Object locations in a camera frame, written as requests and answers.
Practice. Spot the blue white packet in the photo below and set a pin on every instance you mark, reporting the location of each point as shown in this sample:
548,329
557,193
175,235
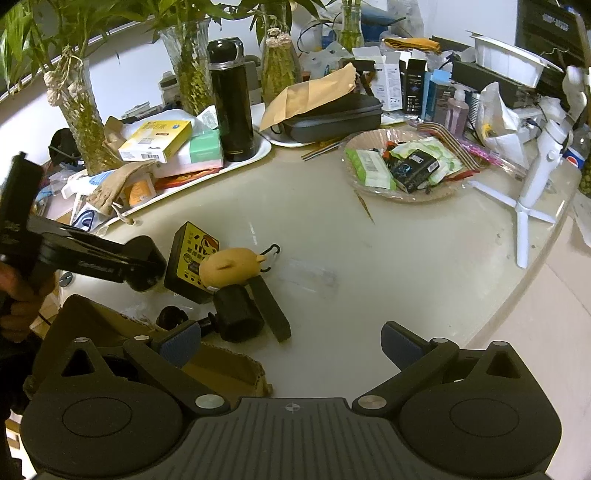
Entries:
92,220

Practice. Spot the wooden chopsticks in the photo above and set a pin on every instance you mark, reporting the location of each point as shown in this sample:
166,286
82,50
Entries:
323,150

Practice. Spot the narrow glass vase with bamboo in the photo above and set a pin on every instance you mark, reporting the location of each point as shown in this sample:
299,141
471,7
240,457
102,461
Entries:
279,69

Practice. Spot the yellow cloth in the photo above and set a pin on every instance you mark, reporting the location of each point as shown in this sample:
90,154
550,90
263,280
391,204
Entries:
413,45

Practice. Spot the small glass vase with bamboo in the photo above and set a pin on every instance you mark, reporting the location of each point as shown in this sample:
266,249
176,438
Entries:
351,27

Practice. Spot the ribbed glass vase with bamboo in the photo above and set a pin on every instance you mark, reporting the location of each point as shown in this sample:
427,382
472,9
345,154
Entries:
191,78

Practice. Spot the cola bottle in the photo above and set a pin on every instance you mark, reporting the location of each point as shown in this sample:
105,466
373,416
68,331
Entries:
577,157

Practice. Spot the white gimbal tripod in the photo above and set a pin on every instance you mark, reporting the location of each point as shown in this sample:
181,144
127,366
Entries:
526,207

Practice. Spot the yellow pig-shaped case with carabiner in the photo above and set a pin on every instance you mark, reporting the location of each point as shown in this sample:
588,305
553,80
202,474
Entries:
231,267

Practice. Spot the black electronic device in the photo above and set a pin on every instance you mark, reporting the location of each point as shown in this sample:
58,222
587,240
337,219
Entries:
549,27

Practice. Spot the green wipes packet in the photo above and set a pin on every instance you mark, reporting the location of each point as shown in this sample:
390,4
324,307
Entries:
444,157

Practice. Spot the clear bag of snacks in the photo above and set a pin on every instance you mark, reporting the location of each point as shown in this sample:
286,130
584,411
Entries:
369,194

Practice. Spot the person's left hand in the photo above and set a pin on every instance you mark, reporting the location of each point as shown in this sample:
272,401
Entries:
18,304

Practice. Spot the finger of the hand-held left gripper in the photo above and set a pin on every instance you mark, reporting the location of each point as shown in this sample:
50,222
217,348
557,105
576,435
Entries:
143,267

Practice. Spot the white plastic container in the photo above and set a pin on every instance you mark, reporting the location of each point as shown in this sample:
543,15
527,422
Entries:
503,57

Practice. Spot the green screw disc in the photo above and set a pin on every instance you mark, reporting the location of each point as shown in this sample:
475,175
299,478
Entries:
67,277

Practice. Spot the green tissue pack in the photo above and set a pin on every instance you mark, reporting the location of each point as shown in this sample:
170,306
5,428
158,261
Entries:
203,147

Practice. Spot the orange packet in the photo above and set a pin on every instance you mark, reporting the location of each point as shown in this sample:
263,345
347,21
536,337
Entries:
141,191

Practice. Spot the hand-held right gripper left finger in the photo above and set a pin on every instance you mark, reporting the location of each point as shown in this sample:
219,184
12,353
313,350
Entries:
180,346

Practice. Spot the pink sanitiser bottle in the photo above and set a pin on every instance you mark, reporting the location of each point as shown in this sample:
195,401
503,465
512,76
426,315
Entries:
457,115

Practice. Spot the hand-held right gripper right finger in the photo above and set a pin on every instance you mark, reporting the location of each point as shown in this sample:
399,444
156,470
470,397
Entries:
401,346

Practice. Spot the brown cardboard box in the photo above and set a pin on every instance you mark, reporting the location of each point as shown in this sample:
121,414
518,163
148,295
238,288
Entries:
221,369

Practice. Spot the yellow black box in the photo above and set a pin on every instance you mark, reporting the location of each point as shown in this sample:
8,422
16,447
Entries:
187,258

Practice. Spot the red flat packet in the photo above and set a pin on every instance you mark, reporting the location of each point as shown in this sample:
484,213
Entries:
184,178

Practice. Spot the black packet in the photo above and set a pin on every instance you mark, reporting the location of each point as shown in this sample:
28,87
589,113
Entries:
413,170

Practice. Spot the blue box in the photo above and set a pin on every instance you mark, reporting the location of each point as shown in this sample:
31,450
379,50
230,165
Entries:
434,97

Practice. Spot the white plastic bag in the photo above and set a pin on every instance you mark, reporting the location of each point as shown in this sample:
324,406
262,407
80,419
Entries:
498,115

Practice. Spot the small black mount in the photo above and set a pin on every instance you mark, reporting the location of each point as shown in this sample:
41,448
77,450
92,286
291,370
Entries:
173,316

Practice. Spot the black thermos bottle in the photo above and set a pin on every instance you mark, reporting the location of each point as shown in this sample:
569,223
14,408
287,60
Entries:
233,106

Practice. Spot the green white packet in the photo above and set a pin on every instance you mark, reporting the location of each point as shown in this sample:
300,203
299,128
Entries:
369,168

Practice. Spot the large glass vase with bamboo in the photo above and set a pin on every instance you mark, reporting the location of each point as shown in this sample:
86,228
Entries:
85,124

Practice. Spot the black cylinder part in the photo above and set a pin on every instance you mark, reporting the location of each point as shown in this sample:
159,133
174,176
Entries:
238,314

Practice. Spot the white tray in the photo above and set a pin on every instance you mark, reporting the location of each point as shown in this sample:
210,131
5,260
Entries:
240,164

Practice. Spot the kraft paper envelope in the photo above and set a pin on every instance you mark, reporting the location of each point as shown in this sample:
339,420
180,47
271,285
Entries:
304,99

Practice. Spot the yellow white box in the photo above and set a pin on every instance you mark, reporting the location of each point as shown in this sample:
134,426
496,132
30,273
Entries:
157,138

